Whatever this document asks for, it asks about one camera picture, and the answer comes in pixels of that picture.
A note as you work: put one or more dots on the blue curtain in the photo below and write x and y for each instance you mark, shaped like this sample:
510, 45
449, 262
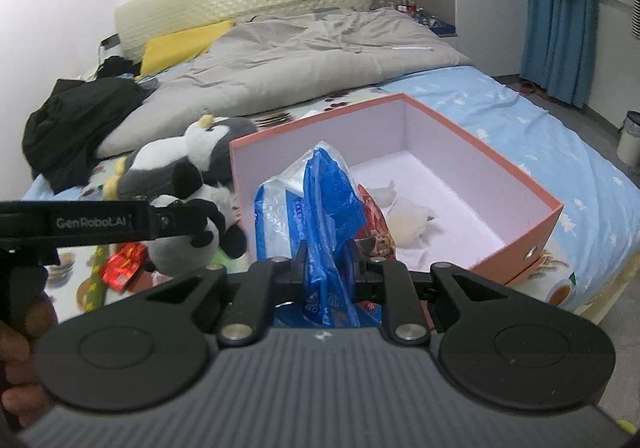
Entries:
555, 28

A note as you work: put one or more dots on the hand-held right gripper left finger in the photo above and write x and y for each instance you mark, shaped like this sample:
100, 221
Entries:
297, 278

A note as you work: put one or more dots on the yellow pillow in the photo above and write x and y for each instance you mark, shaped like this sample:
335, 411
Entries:
185, 45

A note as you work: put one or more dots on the grey duvet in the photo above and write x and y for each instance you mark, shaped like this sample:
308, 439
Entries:
300, 63

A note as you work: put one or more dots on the orange cardboard box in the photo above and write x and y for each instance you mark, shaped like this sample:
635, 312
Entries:
500, 238

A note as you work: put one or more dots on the white trash bin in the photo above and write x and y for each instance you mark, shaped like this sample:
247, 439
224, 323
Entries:
629, 143

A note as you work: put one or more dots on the wall socket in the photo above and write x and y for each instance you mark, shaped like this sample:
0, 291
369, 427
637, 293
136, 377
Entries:
110, 42

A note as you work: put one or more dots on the light blue star bedsheet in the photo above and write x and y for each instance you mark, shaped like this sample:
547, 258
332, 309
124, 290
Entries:
500, 128

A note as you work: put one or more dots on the person's left hand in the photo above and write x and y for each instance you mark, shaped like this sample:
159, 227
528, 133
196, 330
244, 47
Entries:
20, 393

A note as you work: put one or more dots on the blue plastic bag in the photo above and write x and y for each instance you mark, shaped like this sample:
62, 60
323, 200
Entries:
325, 208

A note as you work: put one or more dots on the small panda plush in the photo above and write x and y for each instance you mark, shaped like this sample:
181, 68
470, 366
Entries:
175, 250

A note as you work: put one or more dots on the clear plastic bag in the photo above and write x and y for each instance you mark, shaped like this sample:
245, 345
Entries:
405, 223

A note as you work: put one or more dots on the grey white penguin plush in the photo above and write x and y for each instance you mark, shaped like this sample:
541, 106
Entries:
150, 168

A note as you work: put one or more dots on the red printed snack packet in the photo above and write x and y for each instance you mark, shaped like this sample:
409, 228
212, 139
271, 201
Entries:
377, 228

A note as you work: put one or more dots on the red foil packet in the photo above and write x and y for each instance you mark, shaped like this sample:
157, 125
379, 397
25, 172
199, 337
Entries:
122, 268

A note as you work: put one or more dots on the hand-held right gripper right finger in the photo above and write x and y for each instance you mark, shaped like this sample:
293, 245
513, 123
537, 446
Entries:
357, 278

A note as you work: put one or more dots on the black clothing pile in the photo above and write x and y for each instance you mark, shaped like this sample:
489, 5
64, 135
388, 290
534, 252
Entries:
80, 128

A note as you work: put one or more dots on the red slippers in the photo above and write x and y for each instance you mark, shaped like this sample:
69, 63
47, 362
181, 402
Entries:
528, 87

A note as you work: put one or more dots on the row of small bottles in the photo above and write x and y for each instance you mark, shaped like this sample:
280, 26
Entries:
410, 10

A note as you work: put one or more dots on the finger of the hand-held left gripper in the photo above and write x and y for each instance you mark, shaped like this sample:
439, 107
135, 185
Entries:
177, 220

